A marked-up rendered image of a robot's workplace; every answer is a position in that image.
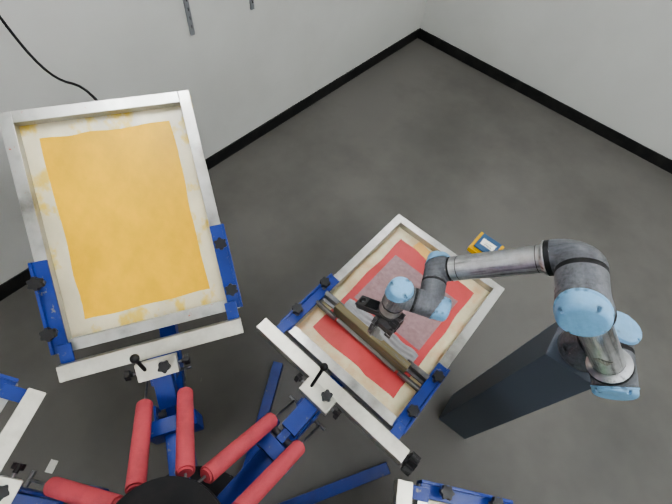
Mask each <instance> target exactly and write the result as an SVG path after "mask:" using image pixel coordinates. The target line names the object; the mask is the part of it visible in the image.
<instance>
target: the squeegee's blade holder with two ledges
mask: <svg viewBox="0 0 672 504"><path fill-rule="evenodd" d="M336 321H337V322H338V323H339V324H340V325H341V326H342V327H343V328H344V329H346V330H347V331H348V332H349V333H350V334H351V335H352V336H354V337H355V338H356V339H357V340H358V341H359V342H360V343H361V344H363V345H364V346H365V347H366V348H367V349H368V350H369V351H371V352H372V353H373V354H374V355H375V356H376V357H377V358H378V359H380V360H381V361H382V362H383V363H384V364H385V365H386V366H388V367H389V368H390V369H391V370H392V371H393V372H395V370H396V368H395V367H394V366H393V365H391V364H390V363H389V362H388V361H387V360H386V359H385V358H383V357H382V356H381V355H380V354H379V353H378V352H377V351H376V350H374V349H373V348H372V347H371V346H370V345H369V344H368V343H366V342H365V341H364V340H363V339H362V338H361V337H360V336H358V335H357V334H356V333H355V332H354V331H353V330H352V329H350V328H349V327H348V326H347V325H346V324H345V323H344V322H342V321H341V320H340V319H339V318H338V319H337V320H336Z"/></svg>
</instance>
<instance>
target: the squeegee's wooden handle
mask: <svg viewBox="0 0 672 504"><path fill-rule="evenodd" d="M333 313H334V314H335V315H336V317H337V318H339V319H340V320H341V321H342V322H344V323H345V324H346V325H347V326H348V327H349V328H350V329H352V330H353V331H354V332H355V333H356V334H357V335H358V336H360V337H361V338H362V339H363V340H364V341H365V342H366V343H368V344H369V345H370V346H371V347H372V348H373V349H374V350H376V351H377V352H378V353H379V354H380V355H381V356H382V357H383V358H385V359H386V360H387V361H388V362H389V363H390V364H391V365H393V366H394V367H395V368H396V370H397V371H399V370H401V371H402V372H403V373H405V371H406V370H407V369H408V368H409V367H410V365H411V363H410V362H409V361H407V360H406V359H405V358H404V357H403V356H402V355H400V354H399V353H398V352H397V351H396V350H395V349H393V348H392V347H391V346H390V345H389V344H388V343H386V342H385V341H384V340H382V341H380V340H379V339H377V338H375V337H374V336H370V335H369V334H368V328H369V327H368V326H367V325H366V324H364V323H363V322H362V321H361V320H360V319H359V318H357V317H356V316H355V315H354V314H353V313H352V312H350V311H349V310H348V309H347V308H346V307H345V306H343V305H342V304H341V303H340V302H339V303H337V304H336V305H335V307H334V311H333Z"/></svg>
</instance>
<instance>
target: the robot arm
mask: <svg viewBox="0 0 672 504"><path fill-rule="evenodd" d="M424 267H425V269H424V273H423V278H422V282H421V287H420V289H419V288H416V287H414V286H413V284H412V282H411V281H410V280H408V279H407V278H405V277H395V278H393V279H392V280H391V281H390V282H389V284H388V285H387V287H386V289H385V293H384V295H383V297H382V299H381V302H380V301H378V300H375V299H372V298H369V297H367V296H364V295H362V296H361V297H360V298H359V299H358V301H357V302H356V303H355V305H356V307H357V308H358V309H361V310H363V311H366V312H368V313H371V314H373V315H375V316H374V318H373V319H372V321H371V322H372V323H371V324H370V326H369V328H368V334H369V335H370V336H374V337H375V338H377V339H379V340H380V341H382V340H383V337H382V336H381V334H380V331H381V330H380V328H381V329H382V330H383V331H384V332H385V333H384V335H385V336H386V337H387V338H388V339H390V337H391V335H392V334H393V333H395V332H396V331H397V330H398V329H399V327H400V326H401V324H402V323H403V321H404V318H405V316H406V315H405V314H404V313H403V310H405V311H408V312H411V313H415V314H418V315H421V316H424V317H427V318H429V319H434V320H437V321H441V322H442V321H445V320H446V319H447V317H448V315H449V313H450V310H451V305H452V303H451V302H452V301H451V299H450V298H447V297H446V296H445V291H446V286H447V282H448V281H460V280H470V279H481V278H492V277H503V276H513V275H524V274H535V273H544V274H546V275H547V276H554V304H553V312H554V316H555V320H556V323H557V324H558V325H559V327H560V328H562V329H563V330H564V331H563V332H562V333H561V334H560V335H559V337H558V340H557V346H558V350H559V353H560V355H561V356H562V358H563V359H564V360H565V362H566V363H567V364H569V365H570V366H571V367H573V368H575V369H577V370H579V371H583V372H588V373H589V375H590V379H591V385H590V387H591V391H592V393H593V394H594V395H596V396H598V397H601V398H605V399H611V400H622V401H627V400H634V399H637V398H638V397H639V396H640V392H639V390H640V388H639V382H638V373H637V365H636V357H635V349H634V345H636V344H638V343H639V341H641V339H642V331H641V329H640V327H639V325H638V324H637V323H636V322H635V321H634V320H633V319H632V318H631V317H630V316H628V315H626V314H624V313H622V312H619V311H617V310H616V307H615V304H614V301H613V298H612V292H611V283H610V273H609V272H610V269H609V263H608V261H607V259H606V257H605V256H604V255H603V254H602V253H601V252H600V251H599V250H598V249H596V248H595V247H593V246H592V245H589V244H587V243H585V242H581V241H577V240H572V239H549V240H543V241H542V242H541V243H540V244H539V245H533V246H526V247H519V248H511V249H504V250H496V251H489V252H482V253H474V254H467V255H459V256H452V257H450V256H449V254H447V253H446V252H443V251H442V252H440V251H433V252H431V253H430V254H429V255H428V257H427V260H426V263H425V266H424ZM387 334H388V335H389V336H388V335H387Z"/></svg>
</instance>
